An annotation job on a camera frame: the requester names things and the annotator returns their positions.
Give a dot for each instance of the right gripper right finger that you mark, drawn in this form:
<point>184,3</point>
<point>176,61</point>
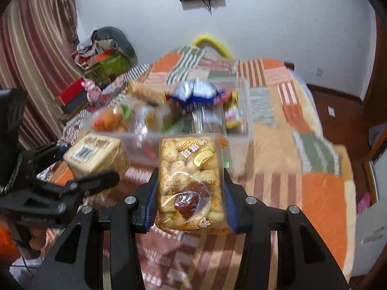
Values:
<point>303,259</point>

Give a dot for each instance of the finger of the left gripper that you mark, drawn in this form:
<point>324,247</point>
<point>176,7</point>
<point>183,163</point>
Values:
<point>40,158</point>
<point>89,185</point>

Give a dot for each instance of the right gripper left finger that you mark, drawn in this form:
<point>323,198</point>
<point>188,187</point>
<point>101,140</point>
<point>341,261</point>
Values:
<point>100,245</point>

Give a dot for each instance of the orange label bread pack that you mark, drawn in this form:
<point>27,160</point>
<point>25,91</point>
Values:
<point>97,153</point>

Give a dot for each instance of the orange fried balls pack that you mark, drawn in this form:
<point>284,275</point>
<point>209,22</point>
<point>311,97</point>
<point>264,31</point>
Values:
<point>114,118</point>

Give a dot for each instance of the gold cake tray pack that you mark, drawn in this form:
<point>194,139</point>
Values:
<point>190,189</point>

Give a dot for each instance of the blue white snack bag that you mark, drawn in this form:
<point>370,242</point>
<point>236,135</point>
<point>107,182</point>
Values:
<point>195,93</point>

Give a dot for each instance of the yellow chips snack bag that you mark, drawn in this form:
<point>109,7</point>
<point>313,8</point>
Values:
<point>232,114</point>

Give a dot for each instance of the gold stripe biscuit sleeve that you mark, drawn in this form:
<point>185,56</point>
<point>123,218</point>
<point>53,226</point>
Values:
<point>149,94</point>

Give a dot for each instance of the white sticker cabinet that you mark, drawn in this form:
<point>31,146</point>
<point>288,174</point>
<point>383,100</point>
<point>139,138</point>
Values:
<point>370,237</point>

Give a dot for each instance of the red gift box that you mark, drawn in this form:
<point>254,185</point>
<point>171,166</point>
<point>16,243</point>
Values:
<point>72,97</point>

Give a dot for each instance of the pink plush toy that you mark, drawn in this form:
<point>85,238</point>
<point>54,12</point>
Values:
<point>93,92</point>

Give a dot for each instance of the clear plastic storage bin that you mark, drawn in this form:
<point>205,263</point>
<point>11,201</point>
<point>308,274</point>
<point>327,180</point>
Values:
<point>142,143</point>

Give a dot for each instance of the patchwork bed blanket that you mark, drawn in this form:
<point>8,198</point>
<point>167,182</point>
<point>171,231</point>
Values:
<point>288,161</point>

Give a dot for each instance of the striped red curtain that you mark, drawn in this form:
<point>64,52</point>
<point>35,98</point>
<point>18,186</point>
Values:
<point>37,40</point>

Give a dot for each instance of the green storage bag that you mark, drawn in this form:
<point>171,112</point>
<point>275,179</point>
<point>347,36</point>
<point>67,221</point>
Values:
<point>106,71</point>

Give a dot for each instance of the dark grey clothes bundle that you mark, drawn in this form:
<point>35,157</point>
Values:
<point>121,41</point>

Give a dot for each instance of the yellow foam tube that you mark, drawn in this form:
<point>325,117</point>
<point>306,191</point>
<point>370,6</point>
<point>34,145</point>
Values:
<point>214,43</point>

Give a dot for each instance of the white wall socket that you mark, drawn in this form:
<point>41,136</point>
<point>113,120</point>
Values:
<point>319,72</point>

